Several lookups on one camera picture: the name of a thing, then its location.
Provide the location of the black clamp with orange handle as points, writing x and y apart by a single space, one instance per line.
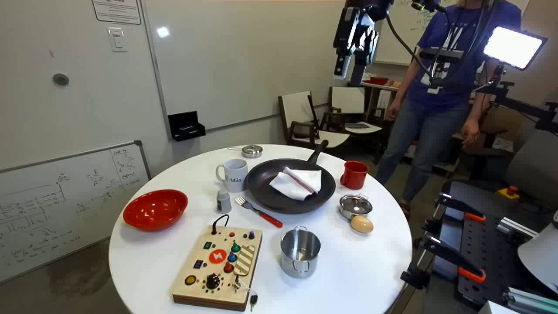
442 204

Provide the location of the small steel bowl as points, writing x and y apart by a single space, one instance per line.
353 204

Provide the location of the leaning small whiteboard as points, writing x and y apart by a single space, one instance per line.
53 207

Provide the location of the white ceramic mug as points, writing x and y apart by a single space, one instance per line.
233 173

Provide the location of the beige egg-shaped object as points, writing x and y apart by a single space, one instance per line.
362 223

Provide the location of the red bowl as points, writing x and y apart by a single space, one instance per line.
156 209

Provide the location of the bright led light panel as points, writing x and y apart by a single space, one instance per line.
514 47

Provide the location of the small salt shaker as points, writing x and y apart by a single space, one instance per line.
224 200

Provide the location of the wooden chair with white cushion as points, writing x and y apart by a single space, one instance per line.
301 122

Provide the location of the red plastic cup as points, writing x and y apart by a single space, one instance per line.
355 174

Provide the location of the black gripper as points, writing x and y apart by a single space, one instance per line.
355 43

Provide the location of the white towel with red stripe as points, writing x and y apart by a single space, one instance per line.
298 183

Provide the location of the person in blue shirt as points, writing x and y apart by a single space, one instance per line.
437 96

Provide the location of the black frying pan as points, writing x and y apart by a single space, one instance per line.
258 183

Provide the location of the steel pot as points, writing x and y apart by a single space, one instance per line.
299 253

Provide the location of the black marker tray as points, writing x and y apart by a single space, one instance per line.
186 125

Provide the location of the red handled spatula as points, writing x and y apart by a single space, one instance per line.
247 204

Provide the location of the black workbench cart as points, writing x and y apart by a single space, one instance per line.
489 244

